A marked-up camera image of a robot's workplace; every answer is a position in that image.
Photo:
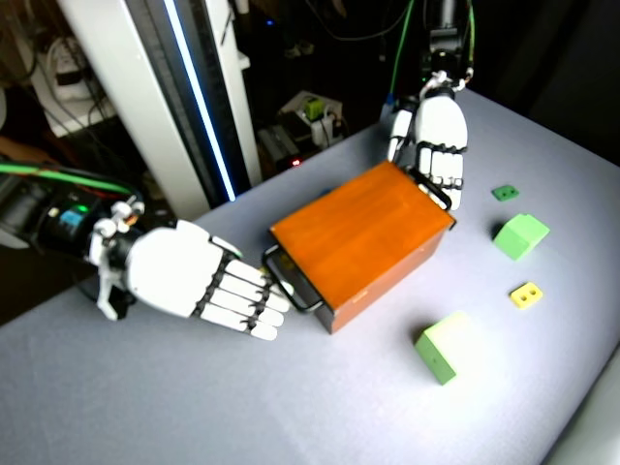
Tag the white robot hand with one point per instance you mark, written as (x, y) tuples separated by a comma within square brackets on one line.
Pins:
[(441, 121), (164, 266)]

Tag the small dark green two-hole block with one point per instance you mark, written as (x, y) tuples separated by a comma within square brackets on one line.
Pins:
[(506, 193)]

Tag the yellow-green small device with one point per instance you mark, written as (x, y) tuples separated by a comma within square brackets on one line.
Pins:
[(312, 107)]

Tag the grey table cloth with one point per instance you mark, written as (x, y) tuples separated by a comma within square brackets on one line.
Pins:
[(194, 397)]

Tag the light green house-shaped block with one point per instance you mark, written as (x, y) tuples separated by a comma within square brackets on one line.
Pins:
[(518, 237), (436, 358)]

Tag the black device with red light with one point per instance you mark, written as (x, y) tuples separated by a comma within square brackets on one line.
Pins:
[(283, 145)]

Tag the white column with blue light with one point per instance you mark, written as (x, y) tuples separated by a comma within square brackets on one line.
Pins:
[(145, 97)]

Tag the small yellow two-hole block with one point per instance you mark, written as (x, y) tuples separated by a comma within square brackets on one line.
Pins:
[(526, 296)]

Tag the white charger unit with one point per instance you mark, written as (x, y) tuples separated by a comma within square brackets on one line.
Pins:
[(68, 68)]

